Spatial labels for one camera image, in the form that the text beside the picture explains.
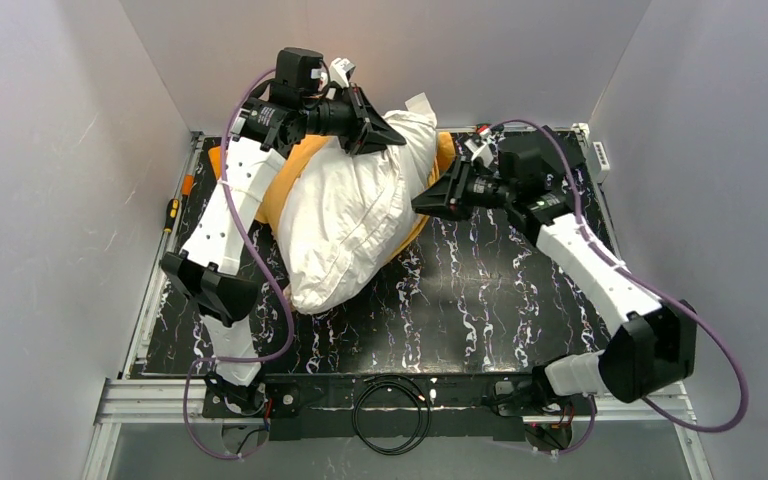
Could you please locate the white pillow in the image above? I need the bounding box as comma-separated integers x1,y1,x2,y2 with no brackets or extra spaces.
273,93,438,315

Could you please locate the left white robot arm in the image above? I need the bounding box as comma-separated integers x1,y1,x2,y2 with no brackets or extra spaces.
160,47,406,387

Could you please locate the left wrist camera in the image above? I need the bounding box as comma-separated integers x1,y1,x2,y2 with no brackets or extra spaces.
328,58,356,88

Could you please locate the purple cable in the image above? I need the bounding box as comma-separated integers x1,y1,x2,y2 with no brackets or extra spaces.
486,119,751,458
182,66,297,462

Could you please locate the aluminium frame rail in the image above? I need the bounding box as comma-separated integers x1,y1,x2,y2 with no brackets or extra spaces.
82,374,715,480

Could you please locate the orange printed pillowcase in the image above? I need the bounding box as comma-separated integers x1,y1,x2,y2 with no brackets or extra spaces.
208,132,456,264

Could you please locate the black cable loop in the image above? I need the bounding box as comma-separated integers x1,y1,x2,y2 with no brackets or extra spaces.
351,374,433,457

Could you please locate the yellow handled screwdriver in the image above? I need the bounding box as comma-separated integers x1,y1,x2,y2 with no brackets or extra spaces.
163,174,195,234

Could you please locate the white power strip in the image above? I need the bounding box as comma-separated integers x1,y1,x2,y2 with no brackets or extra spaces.
591,141,611,184

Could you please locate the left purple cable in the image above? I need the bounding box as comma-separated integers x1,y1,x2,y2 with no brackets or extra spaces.
182,66,297,462

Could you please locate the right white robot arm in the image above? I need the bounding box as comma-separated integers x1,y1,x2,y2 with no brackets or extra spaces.
412,130,696,404

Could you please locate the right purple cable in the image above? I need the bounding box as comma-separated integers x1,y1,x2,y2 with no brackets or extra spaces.
486,119,751,458

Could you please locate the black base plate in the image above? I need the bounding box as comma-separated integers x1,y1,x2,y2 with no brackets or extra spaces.
200,373,593,447

